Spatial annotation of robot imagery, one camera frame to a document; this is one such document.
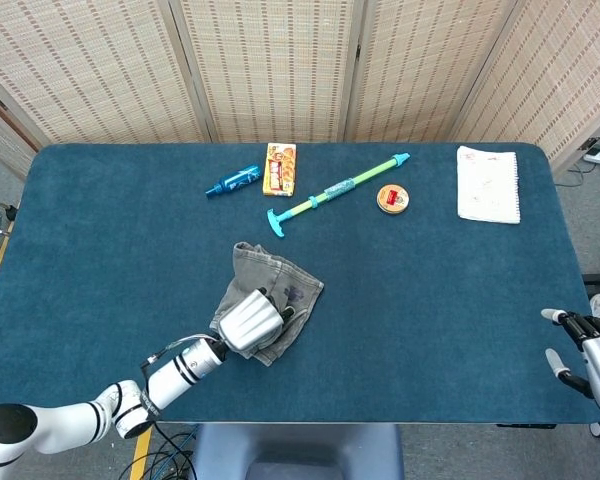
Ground grey cloth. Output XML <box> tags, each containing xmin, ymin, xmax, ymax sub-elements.
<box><xmin>215</xmin><ymin>241</ymin><xmax>325</xmax><ymax>368</ymax></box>

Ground woven folding screen panel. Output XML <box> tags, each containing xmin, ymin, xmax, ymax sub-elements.
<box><xmin>169</xmin><ymin>0</ymin><xmax>369</xmax><ymax>145</ymax></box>
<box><xmin>0</xmin><ymin>82</ymin><xmax>44</xmax><ymax>181</ymax></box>
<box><xmin>452</xmin><ymin>0</ymin><xmax>600</xmax><ymax>171</ymax></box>
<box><xmin>0</xmin><ymin>0</ymin><xmax>214</xmax><ymax>149</ymax></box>
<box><xmin>347</xmin><ymin>0</ymin><xmax>524</xmax><ymax>144</ymax></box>

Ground round gold tin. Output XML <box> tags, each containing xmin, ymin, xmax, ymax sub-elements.
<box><xmin>376</xmin><ymin>183</ymin><xmax>411</xmax><ymax>217</ymax></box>

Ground blue tube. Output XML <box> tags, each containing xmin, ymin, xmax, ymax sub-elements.
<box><xmin>204</xmin><ymin>164</ymin><xmax>261</xmax><ymax>200</ymax></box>

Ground black floor cables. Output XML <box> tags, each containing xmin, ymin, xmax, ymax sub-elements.
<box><xmin>114</xmin><ymin>423</ymin><xmax>199</xmax><ymax>480</ymax></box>

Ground yellow snack box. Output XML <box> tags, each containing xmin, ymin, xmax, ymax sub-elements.
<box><xmin>262</xmin><ymin>142</ymin><xmax>298</xmax><ymax>197</ymax></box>

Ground white folded towel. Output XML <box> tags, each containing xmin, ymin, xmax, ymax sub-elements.
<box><xmin>456</xmin><ymin>145</ymin><xmax>522</xmax><ymax>225</ymax></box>

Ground blue chair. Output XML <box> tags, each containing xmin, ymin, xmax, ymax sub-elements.
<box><xmin>193</xmin><ymin>423</ymin><xmax>405</xmax><ymax>480</ymax></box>

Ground green blue water pump toy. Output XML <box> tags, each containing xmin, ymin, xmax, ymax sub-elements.
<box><xmin>266</xmin><ymin>152</ymin><xmax>412</xmax><ymax>239</ymax></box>

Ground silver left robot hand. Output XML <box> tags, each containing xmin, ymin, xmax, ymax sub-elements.
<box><xmin>213</xmin><ymin>286</ymin><xmax>297</xmax><ymax>357</ymax></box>

